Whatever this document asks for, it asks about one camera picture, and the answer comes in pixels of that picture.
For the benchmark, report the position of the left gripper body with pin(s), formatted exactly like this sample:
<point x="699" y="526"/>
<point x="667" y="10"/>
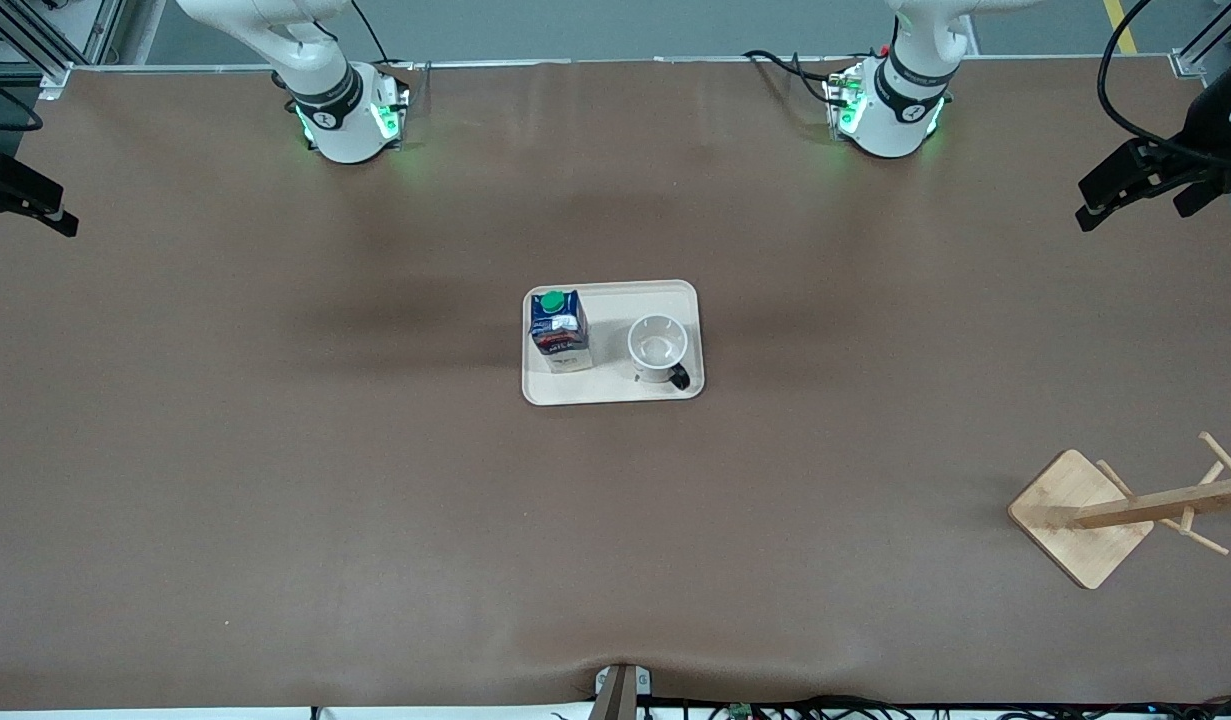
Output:
<point x="1204" y="128"/>

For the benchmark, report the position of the blue milk carton green cap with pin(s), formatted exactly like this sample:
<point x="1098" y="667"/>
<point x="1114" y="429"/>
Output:
<point x="560" y="335"/>

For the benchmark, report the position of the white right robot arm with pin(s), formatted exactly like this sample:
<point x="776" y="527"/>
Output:
<point x="335" y="110"/>

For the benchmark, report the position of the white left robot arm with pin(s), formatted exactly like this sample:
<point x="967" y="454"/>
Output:
<point x="895" y="110"/>

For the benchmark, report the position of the wooden cup rack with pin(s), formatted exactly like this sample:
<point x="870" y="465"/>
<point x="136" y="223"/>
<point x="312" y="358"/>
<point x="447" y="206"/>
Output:
<point x="1075" y="520"/>

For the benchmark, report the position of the brown table mat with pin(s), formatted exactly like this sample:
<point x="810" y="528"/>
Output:
<point x="375" y="520"/>

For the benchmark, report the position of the beige plastic tray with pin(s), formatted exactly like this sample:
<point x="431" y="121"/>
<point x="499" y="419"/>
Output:
<point x="615" y="390"/>

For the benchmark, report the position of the aluminium frame profile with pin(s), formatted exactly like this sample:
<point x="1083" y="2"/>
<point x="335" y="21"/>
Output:
<point x="35" y="40"/>
<point x="1210" y="45"/>

